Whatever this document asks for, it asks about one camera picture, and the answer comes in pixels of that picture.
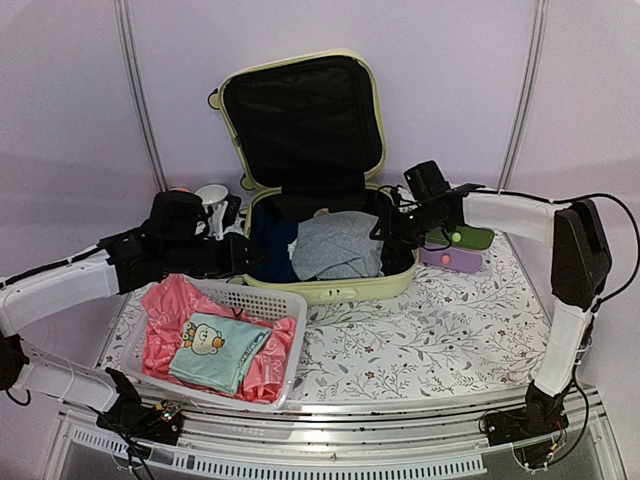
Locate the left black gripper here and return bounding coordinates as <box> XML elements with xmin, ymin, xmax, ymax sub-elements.
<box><xmin>163</xmin><ymin>231</ymin><xmax>271</xmax><ymax>279</ymax></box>

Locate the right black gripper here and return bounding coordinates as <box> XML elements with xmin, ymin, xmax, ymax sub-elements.
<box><xmin>370</xmin><ymin>201</ymin><xmax>447</xmax><ymax>250</ymax></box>

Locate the pink printed garment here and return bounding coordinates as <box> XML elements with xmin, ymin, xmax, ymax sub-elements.
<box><xmin>141</xmin><ymin>275</ymin><xmax>296</xmax><ymax>404</ymax></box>

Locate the teal cartoon t-shirt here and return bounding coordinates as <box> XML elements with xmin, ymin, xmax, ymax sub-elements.
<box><xmin>169</xmin><ymin>313</ymin><xmax>271</xmax><ymax>395</ymax></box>

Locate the white plastic mesh basket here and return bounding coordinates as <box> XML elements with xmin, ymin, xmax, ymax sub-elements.
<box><xmin>120</xmin><ymin>275</ymin><xmax>307</xmax><ymax>412</ymax></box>

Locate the light green hard-shell suitcase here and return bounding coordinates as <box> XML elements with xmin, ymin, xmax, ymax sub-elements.
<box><xmin>207</xmin><ymin>50</ymin><xmax>418</xmax><ymax>305</ymax></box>

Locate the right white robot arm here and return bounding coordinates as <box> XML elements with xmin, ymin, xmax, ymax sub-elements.
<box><xmin>370</xmin><ymin>161</ymin><xmax>612</xmax><ymax>436</ymax></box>

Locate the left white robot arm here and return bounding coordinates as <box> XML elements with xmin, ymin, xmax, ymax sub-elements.
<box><xmin>1</xmin><ymin>190</ymin><xmax>265</xmax><ymax>434</ymax></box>

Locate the grey folded garment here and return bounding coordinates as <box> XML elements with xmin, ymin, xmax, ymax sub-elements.
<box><xmin>291</xmin><ymin>211</ymin><xmax>384</xmax><ymax>281</ymax></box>

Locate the white ceramic bowl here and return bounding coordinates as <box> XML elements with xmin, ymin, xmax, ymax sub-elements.
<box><xmin>195</xmin><ymin>184</ymin><xmax>229</xmax><ymax>211</ymax></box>

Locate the brown plush toy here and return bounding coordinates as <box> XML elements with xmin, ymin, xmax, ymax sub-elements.
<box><xmin>313</xmin><ymin>208</ymin><xmax>331</xmax><ymax>218</ymax></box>

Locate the green drawer with knob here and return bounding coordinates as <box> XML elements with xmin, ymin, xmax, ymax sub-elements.
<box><xmin>426</xmin><ymin>226</ymin><xmax>495</xmax><ymax>251</ymax></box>

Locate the purple drawer with pink knob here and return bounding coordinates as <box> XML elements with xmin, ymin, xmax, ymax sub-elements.
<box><xmin>420</xmin><ymin>248</ymin><xmax>482</xmax><ymax>274</ymax></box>

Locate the dark blue garment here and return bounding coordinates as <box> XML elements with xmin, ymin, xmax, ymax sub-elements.
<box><xmin>250</xmin><ymin>201</ymin><xmax>299</xmax><ymax>283</ymax></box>

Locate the floral patterned tablecloth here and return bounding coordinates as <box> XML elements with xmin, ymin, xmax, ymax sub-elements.
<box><xmin>95</xmin><ymin>199</ymin><xmax>576</xmax><ymax>402</ymax></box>

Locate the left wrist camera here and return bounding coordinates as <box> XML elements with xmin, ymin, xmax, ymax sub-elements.
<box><xmin>205</xmin><ymin>194</ymin><xmax>242</xmax><ymax>241</ymax></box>

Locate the left metal corner post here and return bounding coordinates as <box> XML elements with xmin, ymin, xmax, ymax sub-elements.
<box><xmin>113</xmin><ymin>0</ymin><xmax>168</xmax><ymax>191</ymax></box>

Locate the metal corner post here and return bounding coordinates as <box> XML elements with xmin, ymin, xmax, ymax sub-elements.
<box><xmin>113</xmin><ymin>0</ymin><xmax>168</xmax><ymax>191</ymax></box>
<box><xmin>497</xmin><ymin>0</ymin><xmax>549</xmax><ymax>189</ymax></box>

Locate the right metal corner post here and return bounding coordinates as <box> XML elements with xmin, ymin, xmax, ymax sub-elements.
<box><xmin>497</xmin><ymin>0</ymin><xmax>549</xmax><ymax>189</ymax></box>

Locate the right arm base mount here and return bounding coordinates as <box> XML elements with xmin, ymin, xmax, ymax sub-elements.
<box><xmin>479</xmin><ymin>384</ymin><xmax>569</xmax><ymax>470</ymax></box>

